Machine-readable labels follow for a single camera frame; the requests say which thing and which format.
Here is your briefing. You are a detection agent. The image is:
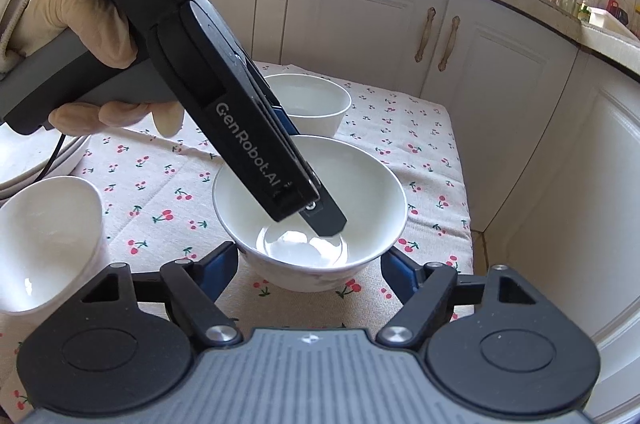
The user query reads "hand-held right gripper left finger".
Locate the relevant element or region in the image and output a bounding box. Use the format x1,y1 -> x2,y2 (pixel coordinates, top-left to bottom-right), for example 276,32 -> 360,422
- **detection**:
80,241 -> 246,350

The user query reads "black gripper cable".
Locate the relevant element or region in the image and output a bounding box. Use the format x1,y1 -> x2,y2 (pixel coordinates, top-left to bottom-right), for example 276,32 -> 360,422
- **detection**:
36,131 -> 69,181

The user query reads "white pink-floral bowl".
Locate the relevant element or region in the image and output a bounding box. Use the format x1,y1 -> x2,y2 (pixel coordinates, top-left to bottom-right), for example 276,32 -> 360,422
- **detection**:
262,73 -> 353,139
0,175 -> 109,316
212,135 -> 408,293

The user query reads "bronze cabinet handle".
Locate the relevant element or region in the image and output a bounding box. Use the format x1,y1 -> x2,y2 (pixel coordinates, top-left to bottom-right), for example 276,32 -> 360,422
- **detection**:
414,7 -> 437,62
438,16 -> 461,73

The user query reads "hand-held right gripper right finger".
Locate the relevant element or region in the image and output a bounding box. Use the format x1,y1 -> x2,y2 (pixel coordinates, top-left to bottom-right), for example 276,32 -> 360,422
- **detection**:
375,245 -> 538,347

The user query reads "cherry-print tablecloth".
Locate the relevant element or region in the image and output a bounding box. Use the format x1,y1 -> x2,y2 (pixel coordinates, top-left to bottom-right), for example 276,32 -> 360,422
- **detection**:
0,59 -> 474,424

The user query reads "white kitchen cabinet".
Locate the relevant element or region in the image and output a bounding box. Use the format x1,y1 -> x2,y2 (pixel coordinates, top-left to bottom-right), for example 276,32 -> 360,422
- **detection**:
197,0 -> 640,405

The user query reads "person's left hand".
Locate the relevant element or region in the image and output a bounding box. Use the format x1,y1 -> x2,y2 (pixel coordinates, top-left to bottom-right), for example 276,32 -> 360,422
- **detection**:
15,0 -> 183,137

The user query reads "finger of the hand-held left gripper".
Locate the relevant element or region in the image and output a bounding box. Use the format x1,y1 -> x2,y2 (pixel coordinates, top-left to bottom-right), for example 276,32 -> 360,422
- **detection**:
252,72 -> 301,140
300,195 -> 349,239

